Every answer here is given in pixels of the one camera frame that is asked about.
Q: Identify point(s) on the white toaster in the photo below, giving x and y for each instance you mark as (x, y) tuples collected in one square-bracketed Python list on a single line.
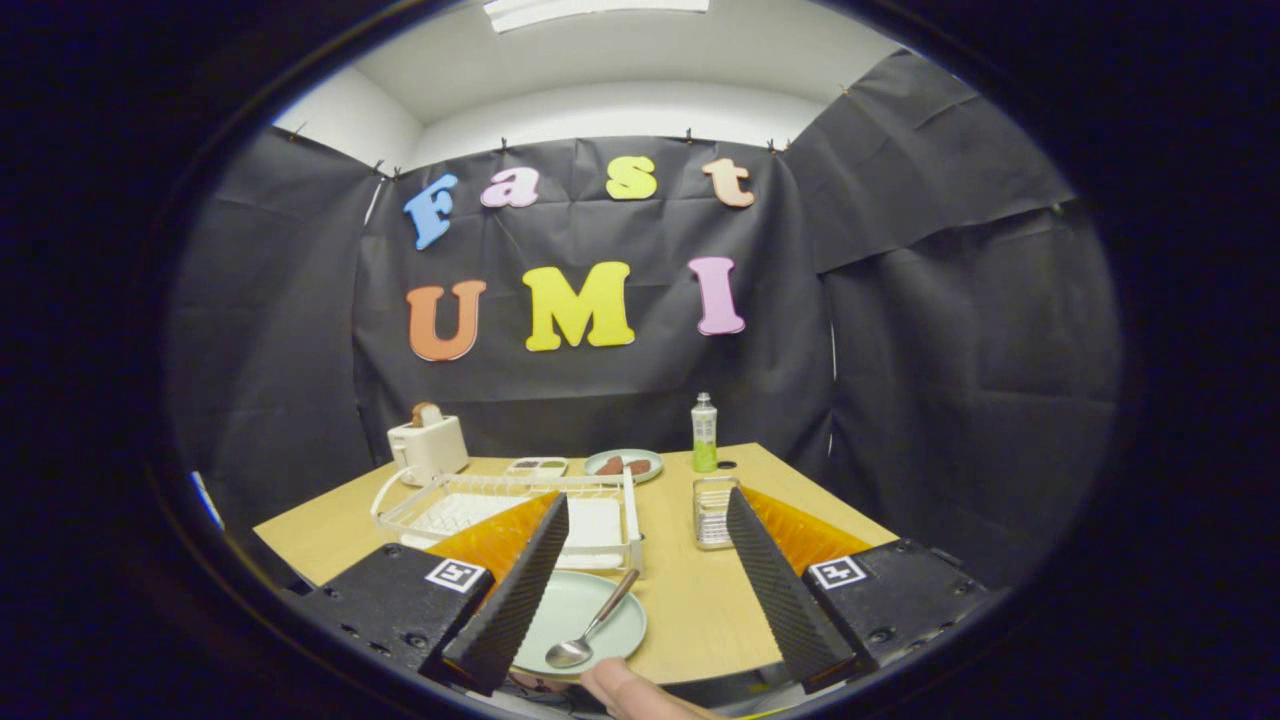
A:
[(432, 450)]

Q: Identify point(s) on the white dish rack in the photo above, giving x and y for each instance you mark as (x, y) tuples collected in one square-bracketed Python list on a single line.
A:
[(600, 525)]

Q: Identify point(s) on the toasted bread slice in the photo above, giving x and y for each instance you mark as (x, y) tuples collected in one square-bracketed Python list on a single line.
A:
[(426, 414)]

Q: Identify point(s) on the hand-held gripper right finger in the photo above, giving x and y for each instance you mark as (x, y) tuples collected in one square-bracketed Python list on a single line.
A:
[(785, 600)]

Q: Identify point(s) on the green drink bottle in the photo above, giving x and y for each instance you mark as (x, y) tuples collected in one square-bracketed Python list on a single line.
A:
[(704, 435)]

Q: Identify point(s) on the metal spoon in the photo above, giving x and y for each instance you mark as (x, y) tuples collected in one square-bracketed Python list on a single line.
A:
[(568, 652)]

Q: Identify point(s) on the green plate with meat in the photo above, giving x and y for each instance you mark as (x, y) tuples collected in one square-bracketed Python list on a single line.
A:
[(650, 455)]

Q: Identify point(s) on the ceiling light panel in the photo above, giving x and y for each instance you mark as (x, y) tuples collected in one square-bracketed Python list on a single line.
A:
[(590, 10)]

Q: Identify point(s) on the pale green plate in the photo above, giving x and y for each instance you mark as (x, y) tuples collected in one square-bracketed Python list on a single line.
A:
[(570, 610)]

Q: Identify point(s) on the black backdrop cloth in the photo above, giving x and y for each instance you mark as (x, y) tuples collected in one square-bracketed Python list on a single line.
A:
[(900, 400)]

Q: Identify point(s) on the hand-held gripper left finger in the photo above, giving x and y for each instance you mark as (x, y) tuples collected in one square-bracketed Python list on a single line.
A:
[(515, 600)]

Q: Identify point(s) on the white divided food tray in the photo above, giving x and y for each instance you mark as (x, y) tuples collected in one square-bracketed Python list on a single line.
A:
[(537, 472)]

